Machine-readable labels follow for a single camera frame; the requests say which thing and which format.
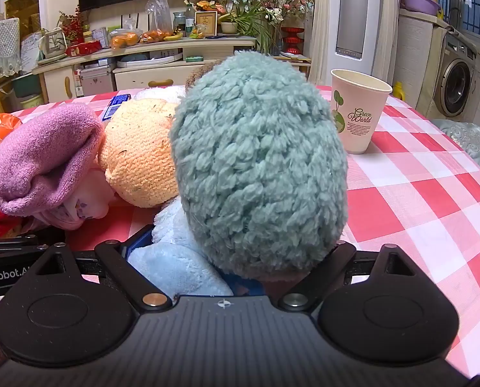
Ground red white checkered tablecloth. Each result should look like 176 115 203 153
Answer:
8 86 480 375

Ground pink storage box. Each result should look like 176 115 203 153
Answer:
80 65 117 96

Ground light blue fluffy plush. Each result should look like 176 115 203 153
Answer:
127 197 234 297

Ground grey lace chair cover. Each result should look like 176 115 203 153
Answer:
0 18 22 78

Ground purple plastic basin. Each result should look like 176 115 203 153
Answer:
400 0 442 16

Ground lilac knit hat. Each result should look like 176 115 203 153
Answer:
0 103 105 216

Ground red berry branches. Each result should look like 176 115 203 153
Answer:
58 6 89 43

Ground light green trash bin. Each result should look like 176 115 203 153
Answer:
20 94 45 109

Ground cream television cabinet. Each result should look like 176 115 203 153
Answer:
32 36 313 103

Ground green plant in white pot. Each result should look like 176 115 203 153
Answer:
220 4 281 54

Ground grey embroidered cushion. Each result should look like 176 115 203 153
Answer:
431 119 480 186

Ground white round tray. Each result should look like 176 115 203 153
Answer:
117 54 184 67

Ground paper cup with green print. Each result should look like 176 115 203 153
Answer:
330 68 394 155

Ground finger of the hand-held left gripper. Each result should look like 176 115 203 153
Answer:
0 234 41 256

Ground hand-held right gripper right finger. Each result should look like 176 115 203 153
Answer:
278 240 424 312

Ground pale pink floral cloth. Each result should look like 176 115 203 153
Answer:
30 169 115 232

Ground plastic water bottle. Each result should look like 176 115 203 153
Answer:
185 4 196 38

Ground silver washing machine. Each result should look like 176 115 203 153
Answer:
433 32 480 119

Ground red vase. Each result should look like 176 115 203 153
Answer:
281 27 306 55

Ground orange knitted plush toy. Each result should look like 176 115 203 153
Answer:
99 97 182 209

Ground dark green container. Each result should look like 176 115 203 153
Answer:
12 73 43 97

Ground white tower air conditioner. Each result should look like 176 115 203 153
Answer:
330 0 386 78

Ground white laundry cabinet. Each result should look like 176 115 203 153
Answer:
399 8 446 101

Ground tall bag of oranges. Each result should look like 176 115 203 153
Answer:
141 0 174 44

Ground small bag of oranges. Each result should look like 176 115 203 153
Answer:
111 30 141 49

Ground wooden picture frame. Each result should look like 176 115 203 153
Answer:
194 11 218 38

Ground blue snack packet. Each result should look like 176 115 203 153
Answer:
102 94 132 122

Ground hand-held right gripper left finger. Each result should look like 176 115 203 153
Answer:
34 226 173 312

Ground white paper certificate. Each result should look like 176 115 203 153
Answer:
20 32 43 71

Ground teal fluffy plush toy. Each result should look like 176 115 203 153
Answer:
169 49 349 287

